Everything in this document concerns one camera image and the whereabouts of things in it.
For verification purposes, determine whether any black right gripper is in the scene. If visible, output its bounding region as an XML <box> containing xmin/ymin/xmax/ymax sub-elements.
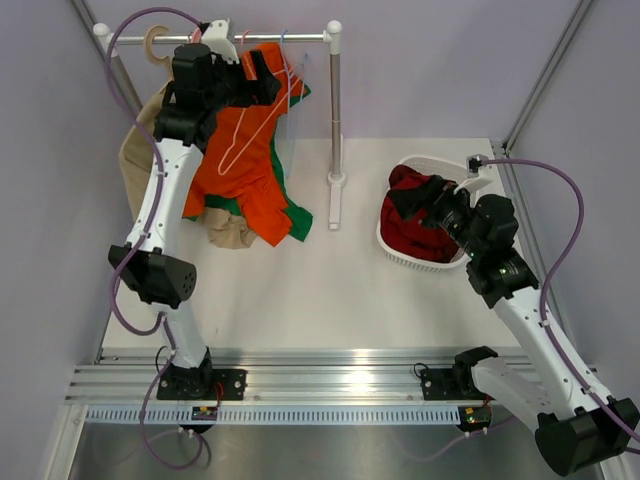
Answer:
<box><xmin>388</xmin><ymin>175</ymin><xmax>485</xmax><ymax>261</ymax></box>

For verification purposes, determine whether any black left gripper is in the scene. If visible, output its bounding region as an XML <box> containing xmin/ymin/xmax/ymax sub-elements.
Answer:
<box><xmin>201</xmin><ymin>49</ymin><xmax>278</xmax><ymax>114</ymax></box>

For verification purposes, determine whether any dark red t shirt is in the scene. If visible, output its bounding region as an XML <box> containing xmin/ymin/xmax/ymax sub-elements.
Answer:
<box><xmin>380</xmin><ymin>165</ymin><xmax>459</xmax><ymax>264</ymax></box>

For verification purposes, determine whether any pink plastic hanger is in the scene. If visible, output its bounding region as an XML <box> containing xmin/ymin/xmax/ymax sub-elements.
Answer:
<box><xmin>190</xmin><ymin>28</ymin><xmax>202</xmax><ymax>43</ymax></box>
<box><xmin>203</xmin><ymin>43</ymin><xmax>303</xmax><ymax>184</ymax></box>

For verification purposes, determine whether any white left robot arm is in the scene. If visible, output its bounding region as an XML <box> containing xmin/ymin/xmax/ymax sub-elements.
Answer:
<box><xmin>108</xmin><ymin>43</ymin><xmax>282</xmax><ymax>400</ymax></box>

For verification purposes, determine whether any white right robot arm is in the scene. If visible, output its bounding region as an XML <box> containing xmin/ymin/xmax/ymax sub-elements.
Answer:
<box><xmin>387</xmin><ymin>175</ymin><xmax>639</xmax><ymax>476</ymax></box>

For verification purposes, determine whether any orange t shirt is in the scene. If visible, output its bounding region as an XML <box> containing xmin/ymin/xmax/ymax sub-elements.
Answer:
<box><xmin>182</xmin><ymin>42</ymin><xmax>309</xmax><ymax>247</ymax></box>

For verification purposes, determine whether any beige wooden hanger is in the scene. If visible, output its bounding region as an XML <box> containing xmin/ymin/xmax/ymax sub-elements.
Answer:
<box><xmin>144</xmin><ymin>24</ymin><xmax>176</xmax><ymax>69</ymax></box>

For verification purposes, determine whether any green t shirt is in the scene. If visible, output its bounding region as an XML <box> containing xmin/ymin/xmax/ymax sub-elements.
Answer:
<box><xmin>199</xmin><ymin>82</ymin><xmax>315</xmax><ymax>244</ymax></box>

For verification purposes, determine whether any beige t shirt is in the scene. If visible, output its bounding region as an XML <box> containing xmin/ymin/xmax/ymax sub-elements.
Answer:
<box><xmin>119</xmin><ymin>86</ymin><xmax>257</xmax><ymax>250</ymax></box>

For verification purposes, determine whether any white plastic laundry basket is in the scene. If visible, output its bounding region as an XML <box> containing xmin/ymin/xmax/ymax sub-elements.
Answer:
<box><xmin>376</xmin><ymin>155</ymin><xmax>468</xmax><ymax>272</ymax></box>

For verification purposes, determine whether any white metal clothes rack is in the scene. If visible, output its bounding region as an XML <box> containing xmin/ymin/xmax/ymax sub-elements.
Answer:
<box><xmin>92</xmin><ymin>7</ymin><xmax>347</xmax><ymax>231</ymax></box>

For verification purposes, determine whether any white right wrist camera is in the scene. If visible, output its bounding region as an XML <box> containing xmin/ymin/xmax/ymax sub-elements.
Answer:
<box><xmin>454</xmin><ymin>154</ymin><xmax>492</xmax><ymax>194</ymax></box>

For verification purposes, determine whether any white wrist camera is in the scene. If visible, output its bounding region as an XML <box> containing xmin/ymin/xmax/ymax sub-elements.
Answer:
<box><xmin>200</xmin><ymin>19</ymin><xmax>240</xmax><ymax>64</ymax></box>
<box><xmin>454</xmin><ymin>154</ymin><xmax>492</xmax><ymax>194</ymax></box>

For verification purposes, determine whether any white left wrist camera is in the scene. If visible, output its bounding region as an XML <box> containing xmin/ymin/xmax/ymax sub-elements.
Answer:
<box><xmin>200</xmin><ymin>19</ymin><xmax>240</xmax><ymax>64</ymax></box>

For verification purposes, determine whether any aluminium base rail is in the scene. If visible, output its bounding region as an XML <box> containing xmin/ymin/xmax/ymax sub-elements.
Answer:
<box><xmin>63</xmin><ymin>347</ymin><xmax>609</xmax><ymax>404</ymax></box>

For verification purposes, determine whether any white slotted cable duct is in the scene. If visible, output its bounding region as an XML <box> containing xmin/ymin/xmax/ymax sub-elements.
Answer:
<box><xmin>84</xmin><ymin>404</ymin><xmax>474</xmax><ymax>425</ymax></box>

